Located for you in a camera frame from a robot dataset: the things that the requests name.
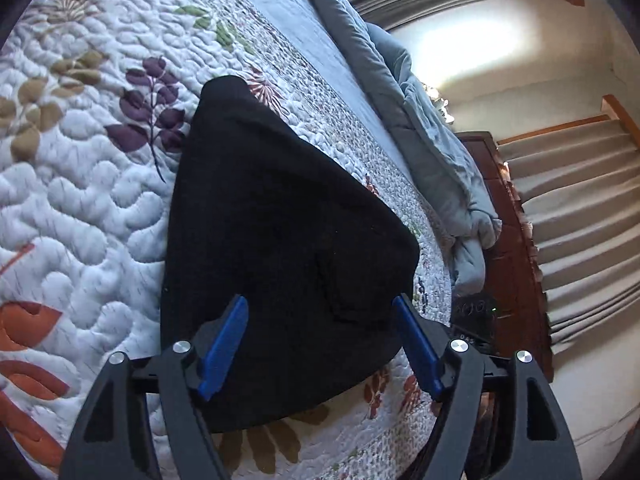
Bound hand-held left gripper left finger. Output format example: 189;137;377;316
60;294;250;480

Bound grey comforter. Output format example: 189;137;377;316
285;0;504;302

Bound black digital clock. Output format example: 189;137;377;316
450;296;499;344

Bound beige pleated curtain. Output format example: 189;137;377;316
495;114;640;350

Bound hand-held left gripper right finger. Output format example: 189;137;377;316
391;293;582;480

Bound dark wooden dresser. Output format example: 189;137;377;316
451;131;556;384

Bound grey bed sheet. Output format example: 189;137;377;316
210;0;451;241

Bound floral quilted bedspread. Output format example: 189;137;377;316
0;0;454;480

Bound black pants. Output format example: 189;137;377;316
160;76;421;433

